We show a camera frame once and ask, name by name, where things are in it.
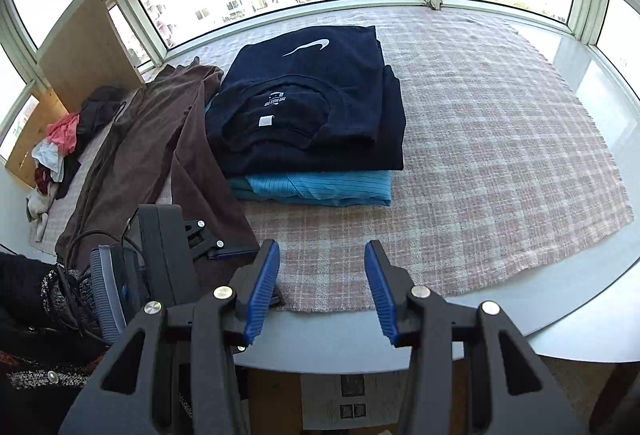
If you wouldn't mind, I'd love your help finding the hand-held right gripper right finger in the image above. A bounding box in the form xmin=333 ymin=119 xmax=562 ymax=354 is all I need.
xmin=364 ymin=240 xmax=588 ymax=435

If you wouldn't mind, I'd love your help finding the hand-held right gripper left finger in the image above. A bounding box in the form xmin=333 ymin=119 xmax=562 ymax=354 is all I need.
xmin=57 ymin=239 xmax=282 ymax=435

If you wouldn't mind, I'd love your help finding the brown fleece garment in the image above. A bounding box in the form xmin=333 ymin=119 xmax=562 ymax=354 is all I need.
xmin=55 ymin=62 xmax=261 ymax=266

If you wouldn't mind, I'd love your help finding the person's left forearm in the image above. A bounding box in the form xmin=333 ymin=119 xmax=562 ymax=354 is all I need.
xmin=0 ymin=252 xmax=101 ymax=331

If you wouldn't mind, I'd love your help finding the cardboard box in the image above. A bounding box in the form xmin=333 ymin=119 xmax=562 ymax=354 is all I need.
xmin=247 ymin=367 xmax=411 ymax=435

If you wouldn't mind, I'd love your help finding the light blue shirt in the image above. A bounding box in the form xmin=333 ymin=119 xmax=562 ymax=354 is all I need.
xmin=204 ymin=95 xmax=393 ymax=208

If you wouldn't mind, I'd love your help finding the black garment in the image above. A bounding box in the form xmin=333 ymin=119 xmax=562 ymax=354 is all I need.
xmin=54 ymin=154 xmax=83 ymax=201

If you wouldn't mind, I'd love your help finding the cream knit garment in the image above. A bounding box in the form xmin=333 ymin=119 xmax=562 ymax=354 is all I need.
xmin=26 ymin=188 xmax=51 ymax=241

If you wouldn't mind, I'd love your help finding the dark red garment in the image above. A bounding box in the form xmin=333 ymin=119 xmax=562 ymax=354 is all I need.
xmin=34 ymin=165 xmax=56 ymax=196

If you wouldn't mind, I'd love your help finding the white garment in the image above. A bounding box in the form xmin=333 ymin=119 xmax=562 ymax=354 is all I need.
xmin=31 ymin=138 xmax=66 ymax=183

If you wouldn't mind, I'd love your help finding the navy folded garment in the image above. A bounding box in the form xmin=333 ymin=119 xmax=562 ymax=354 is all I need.
xmin=215 ymin=65 xmax=407 ymax=177

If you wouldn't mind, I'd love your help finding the dark grey garment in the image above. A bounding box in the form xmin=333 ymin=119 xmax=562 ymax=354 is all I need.
xmin=75 ymin=85 xmax=128 ymax=141

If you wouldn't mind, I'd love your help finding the coral pink garment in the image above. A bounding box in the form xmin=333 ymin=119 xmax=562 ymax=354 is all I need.
xmin=46 ymin=112 xmax=81 ymax=153

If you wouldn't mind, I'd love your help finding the pink plaid blanket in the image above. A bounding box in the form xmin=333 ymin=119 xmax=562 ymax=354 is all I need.
xmin=27 ymin=8 xmax=636 ymax=316

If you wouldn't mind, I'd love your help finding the navy t-shirt white label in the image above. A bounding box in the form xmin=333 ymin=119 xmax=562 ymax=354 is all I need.
xmin=205 ymin=25 xmax=388 ymax=151

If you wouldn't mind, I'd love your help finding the person's black knit sweater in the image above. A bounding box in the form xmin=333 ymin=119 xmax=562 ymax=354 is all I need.
xmin=0 ymin=310 xmax=111 ymax=435

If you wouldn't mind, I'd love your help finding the wooden board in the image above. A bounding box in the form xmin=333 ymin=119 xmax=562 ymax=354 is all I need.
xmin=5 ymin=0 xmax=146 ymax=188

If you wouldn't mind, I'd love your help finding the dark wooden furniture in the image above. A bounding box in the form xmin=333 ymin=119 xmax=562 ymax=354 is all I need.
xmin=590 ymin=360 xmax=640 ymax=435

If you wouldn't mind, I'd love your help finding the black cable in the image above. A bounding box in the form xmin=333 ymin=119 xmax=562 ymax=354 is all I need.
xmin=55 ymin=215 xmax=141 ymax=331

